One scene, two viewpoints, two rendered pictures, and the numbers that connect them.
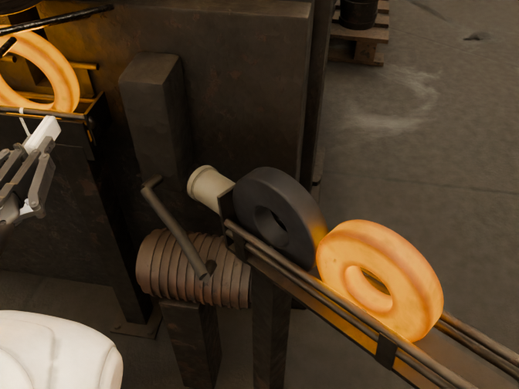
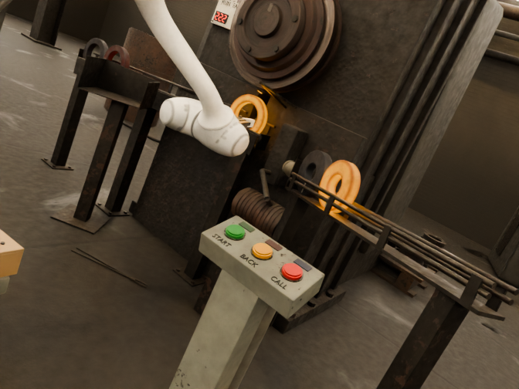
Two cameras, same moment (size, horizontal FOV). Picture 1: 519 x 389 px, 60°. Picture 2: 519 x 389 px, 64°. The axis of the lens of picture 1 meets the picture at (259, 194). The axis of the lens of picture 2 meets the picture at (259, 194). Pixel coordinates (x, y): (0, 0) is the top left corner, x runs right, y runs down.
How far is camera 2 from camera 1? 1.00 m
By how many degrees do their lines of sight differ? 35
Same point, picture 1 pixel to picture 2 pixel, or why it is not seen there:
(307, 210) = (327, 161)
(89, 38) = (279, 116)
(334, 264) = (327, 177)
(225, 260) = (276, 207)
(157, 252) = (250, 191)
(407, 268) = (351, 167)
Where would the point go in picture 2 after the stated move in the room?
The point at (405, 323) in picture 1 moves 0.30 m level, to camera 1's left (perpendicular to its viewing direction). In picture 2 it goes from (341, 193) to (253, 148)
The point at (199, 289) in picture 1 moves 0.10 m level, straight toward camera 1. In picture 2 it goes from (258, 211) to (252, 217)
